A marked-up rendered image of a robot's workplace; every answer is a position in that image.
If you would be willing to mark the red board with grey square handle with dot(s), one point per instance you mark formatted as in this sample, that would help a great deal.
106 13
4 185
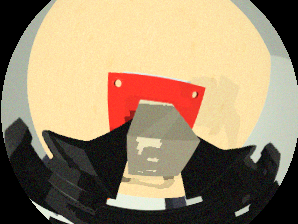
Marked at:
160 140

